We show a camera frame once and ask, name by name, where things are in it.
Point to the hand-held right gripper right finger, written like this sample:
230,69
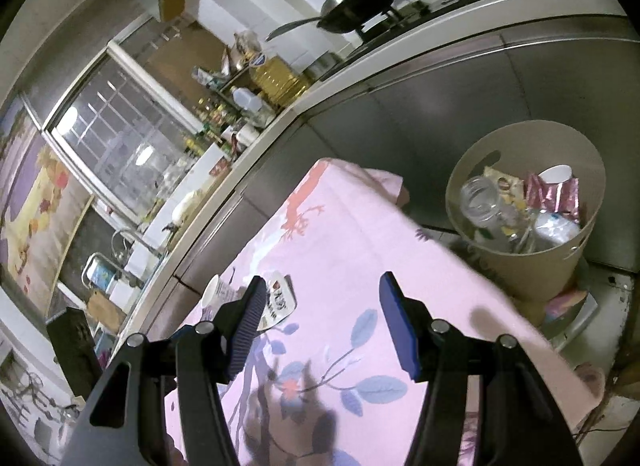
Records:
400,331

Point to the pink cardboard box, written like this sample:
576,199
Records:
567,307

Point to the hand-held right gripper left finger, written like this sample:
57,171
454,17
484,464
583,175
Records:
250,331

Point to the steel container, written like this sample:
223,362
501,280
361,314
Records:
322,68

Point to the yellow snack packet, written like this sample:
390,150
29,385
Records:
502,184

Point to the white plastic bottle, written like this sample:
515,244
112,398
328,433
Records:
247,100

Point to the beige round bin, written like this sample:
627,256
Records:
525,271

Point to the steel lidded wok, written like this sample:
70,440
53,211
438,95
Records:
357,3

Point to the pink foil wrapper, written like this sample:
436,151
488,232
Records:
555,198

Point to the wall poster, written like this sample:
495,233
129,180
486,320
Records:
45,206

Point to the pink printed cloth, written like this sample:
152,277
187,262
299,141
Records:
350,256

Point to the black gas stove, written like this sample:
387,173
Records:
430,13

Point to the row of seasoning bottles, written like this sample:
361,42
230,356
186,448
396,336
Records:
215,120

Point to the cooking oil bottle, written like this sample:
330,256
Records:
277,80

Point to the clear plastic bottle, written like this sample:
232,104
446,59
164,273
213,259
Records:
480,201
555,228

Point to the kitchen window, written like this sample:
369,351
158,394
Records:
115,145

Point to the white snack packet red label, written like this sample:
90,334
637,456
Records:
281,303

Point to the steel kitchen cabinet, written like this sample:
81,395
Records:
400,110

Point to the steel faucet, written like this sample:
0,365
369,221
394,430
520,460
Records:
132,241

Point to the bundle of plastic bags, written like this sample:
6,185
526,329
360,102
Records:
242,50

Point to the wooden cutting board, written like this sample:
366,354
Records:
105,311

